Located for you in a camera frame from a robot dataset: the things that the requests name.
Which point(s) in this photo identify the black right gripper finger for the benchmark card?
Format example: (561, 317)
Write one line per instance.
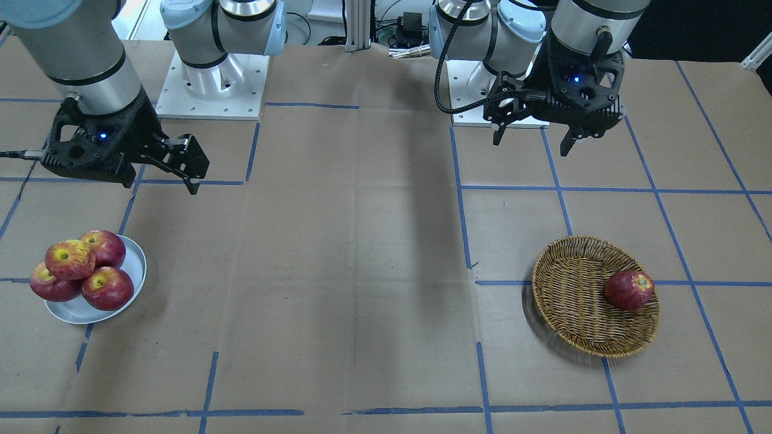
(192, 183)

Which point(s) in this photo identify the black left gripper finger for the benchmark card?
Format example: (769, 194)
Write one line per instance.
(571, 137)
(498, 132)

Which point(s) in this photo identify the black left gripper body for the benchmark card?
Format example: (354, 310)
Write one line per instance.
(538, 77)

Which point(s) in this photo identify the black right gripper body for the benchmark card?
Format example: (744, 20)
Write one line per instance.
(143, 134)

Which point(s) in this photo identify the red yellow apple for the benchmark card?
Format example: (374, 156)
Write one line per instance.
(70, 259)

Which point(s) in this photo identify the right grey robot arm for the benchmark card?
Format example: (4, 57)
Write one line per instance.
(74, 43)

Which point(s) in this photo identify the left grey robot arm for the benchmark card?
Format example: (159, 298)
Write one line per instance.
(506, 36)

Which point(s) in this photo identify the red apple on plate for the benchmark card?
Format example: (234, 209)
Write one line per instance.
(108, 248)

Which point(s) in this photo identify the red apple plate front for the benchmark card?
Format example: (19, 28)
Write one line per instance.
(108, 288)

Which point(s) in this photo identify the red apple plate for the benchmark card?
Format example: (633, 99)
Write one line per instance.
(52, 288)
(108, 288)

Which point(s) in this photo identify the woven wicker basket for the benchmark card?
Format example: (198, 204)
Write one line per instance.
(568, 283)

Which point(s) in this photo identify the dark red apple in basket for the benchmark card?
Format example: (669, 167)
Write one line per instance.
(629, 290)

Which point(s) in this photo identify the light blue plate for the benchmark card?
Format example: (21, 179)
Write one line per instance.
(78, 311)

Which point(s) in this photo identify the red apple plate far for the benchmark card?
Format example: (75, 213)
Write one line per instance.
(52, 288)

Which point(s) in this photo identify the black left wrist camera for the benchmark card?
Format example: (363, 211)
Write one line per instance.
(580, 90)

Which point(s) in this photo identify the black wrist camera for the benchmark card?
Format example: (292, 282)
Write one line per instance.
(101, 147)
(580, 90)

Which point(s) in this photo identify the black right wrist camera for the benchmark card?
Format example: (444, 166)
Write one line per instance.
(101, 147)

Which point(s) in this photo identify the aluminium profile post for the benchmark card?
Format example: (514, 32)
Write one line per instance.
(359, 24)

